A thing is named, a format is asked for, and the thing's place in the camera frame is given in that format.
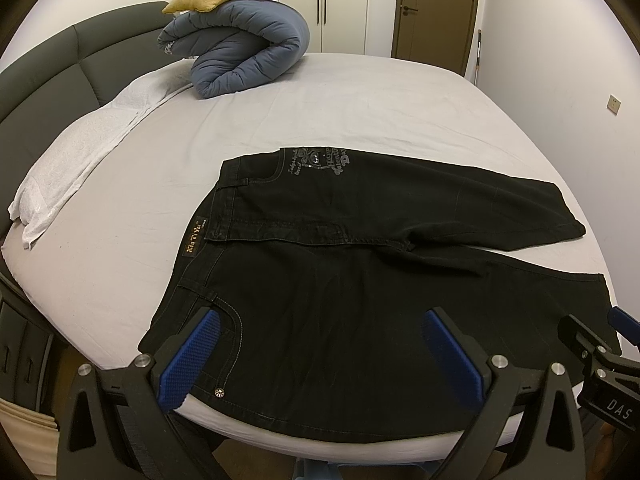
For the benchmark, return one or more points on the white pillow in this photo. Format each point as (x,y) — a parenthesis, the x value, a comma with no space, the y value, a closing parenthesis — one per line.
(65,165)

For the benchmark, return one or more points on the white bed mattress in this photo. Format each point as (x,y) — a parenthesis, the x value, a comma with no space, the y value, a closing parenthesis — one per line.
(101,269)

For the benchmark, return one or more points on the dark grey padded headboard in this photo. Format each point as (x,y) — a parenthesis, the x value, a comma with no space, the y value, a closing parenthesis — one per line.
(67,76)

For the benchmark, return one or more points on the beige wall switch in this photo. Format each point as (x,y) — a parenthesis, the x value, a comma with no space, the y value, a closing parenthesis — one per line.
(613,104)

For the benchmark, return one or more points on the folded blue-grey duvet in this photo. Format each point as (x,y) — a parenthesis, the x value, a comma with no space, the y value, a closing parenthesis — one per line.
(242,44)

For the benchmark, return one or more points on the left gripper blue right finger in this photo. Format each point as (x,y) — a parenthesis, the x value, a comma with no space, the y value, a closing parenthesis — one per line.
(458,357)

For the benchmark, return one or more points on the black denim pants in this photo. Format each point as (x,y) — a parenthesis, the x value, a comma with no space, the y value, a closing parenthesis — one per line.
(321,263)

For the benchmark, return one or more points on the dark bedside cabinet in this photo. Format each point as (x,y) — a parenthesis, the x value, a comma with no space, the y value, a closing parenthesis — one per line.
(30,349)

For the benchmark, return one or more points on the brown door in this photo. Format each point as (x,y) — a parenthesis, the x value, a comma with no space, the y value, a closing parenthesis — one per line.
(435,32)

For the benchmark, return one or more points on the white wardrobe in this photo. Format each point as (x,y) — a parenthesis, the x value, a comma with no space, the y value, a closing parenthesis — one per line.
(349,26)

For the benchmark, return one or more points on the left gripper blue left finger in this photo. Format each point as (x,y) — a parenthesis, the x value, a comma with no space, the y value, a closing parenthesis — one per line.
(181,358)

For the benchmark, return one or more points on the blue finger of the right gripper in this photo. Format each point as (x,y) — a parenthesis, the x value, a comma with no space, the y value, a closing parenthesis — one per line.
(625,325)

